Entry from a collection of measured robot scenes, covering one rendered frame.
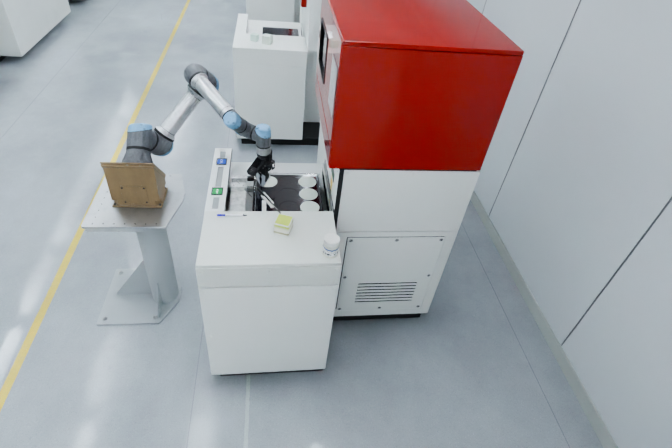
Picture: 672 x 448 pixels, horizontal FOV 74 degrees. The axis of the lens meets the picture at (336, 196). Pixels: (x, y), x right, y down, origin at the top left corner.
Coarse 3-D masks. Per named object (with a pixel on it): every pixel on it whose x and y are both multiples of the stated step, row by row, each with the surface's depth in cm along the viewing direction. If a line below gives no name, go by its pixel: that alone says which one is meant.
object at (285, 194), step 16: (272, 176) 248; (288, 176) 250; (304, 176) 251; (256, 192) 236; (272, 192) 238; (288, 192) 239; (256, 208) 226; (272, 208) 228; (288, 208) 229; (320, 208) 231
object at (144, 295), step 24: (144, 240) 245; (168, 240) 258; (144, 264) 263; (168, 264) 264; (120, 288) 280; (144, 288) 282; (168, 288) 274; (120, 312) 272; (144, 312) 274; (168, 312) 276
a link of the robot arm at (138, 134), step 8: (128, 128) 222; (136, 128) 221; (144, 128) 222; (152, 128) 228; (128, 136) 221; (136, 136) 220; (144, 136) 222; (152, 136) 227; (128, 144) 220; (136, 144) 219; (144, 144) 221; (152, 144) 228
